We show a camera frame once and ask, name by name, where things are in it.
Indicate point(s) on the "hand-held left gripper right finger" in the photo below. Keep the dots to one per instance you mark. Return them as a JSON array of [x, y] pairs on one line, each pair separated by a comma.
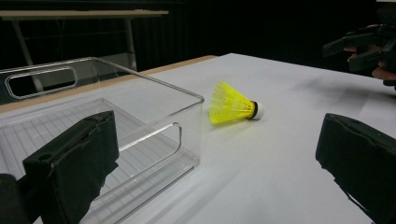
[[361, 155]]

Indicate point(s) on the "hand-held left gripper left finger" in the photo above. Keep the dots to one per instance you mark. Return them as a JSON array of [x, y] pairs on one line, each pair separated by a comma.
[[71, 161]]

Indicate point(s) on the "clear plastic storage bin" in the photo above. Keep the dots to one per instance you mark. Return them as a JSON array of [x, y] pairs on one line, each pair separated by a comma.
[[146, 102]]

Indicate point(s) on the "yellow shuttlecock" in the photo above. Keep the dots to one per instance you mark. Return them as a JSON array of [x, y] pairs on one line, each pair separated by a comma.
[[229, 104]]

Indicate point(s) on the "light table with metal legs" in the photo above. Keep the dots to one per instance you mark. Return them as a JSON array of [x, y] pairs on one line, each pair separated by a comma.
[[77, 13]]

